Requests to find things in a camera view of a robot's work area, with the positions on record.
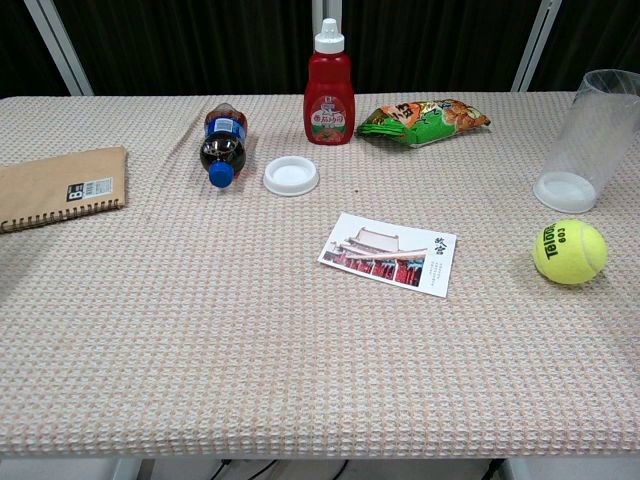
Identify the beige waffle tablecloth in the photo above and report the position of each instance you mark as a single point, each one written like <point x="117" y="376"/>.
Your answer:
<point x="250" y="325"/>

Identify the brown spiral notebook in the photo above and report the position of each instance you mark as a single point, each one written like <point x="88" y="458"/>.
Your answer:
<point x="60" y="187"/>

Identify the white metal frame post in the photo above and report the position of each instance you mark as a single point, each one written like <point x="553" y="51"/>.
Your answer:
<point x="317" y="20"/>
<point x="537" y="45"/>
<point x="57" y="45"/>

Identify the transparent plastic canister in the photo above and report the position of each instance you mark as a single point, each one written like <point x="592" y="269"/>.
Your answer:
<point x="585" y="145"/>

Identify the white plastic lid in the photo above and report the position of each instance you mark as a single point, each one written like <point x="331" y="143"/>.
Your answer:
<point x="291" y="176"/>

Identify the cola bottle blue cap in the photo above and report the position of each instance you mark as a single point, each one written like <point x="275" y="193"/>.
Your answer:
<point x="223" y="145"/>

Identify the yellow tennis ball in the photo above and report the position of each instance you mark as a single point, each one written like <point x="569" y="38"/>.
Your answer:
<point x="569" y="252"/>

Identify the red ketchup bottle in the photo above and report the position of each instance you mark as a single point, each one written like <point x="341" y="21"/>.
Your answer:
<point x="328" y="105"/>

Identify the green snack bag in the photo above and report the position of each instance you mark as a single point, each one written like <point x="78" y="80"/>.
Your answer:
<point x="425" y="125"/>

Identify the palace picture postcard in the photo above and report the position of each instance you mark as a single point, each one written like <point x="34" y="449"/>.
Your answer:
<point x="387" y="254"/>

